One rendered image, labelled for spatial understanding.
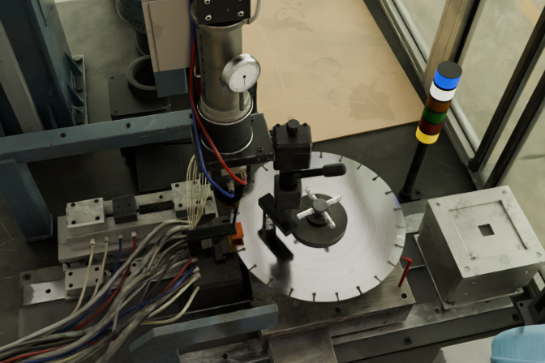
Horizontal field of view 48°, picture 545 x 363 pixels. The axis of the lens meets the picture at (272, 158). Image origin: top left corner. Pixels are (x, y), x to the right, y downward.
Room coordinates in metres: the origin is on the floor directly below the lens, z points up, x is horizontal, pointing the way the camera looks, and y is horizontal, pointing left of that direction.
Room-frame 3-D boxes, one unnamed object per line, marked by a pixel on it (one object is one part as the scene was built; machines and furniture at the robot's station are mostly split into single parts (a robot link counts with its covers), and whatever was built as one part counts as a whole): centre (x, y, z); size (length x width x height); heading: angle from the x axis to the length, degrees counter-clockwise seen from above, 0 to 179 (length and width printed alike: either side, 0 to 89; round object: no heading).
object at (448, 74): (0.83, -0.32, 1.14); 0.05 x 0.04 x 0.03; 15
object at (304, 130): (0.58, -0.03, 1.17); 0.06 x 0.05 x 0.20; 96
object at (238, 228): (0.57, 0.10, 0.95); 0.10 x 0.03 x 0.07; 105
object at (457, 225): (0.65, -0.43, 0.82); 0.18 x 0.18 x 0.15; 15
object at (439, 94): (0.83, -0.32, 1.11); 0.05 x 0.04 x 0.03; 15
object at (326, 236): (0.62, -0.09, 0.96); 0.11 x 0.11 x 0.03
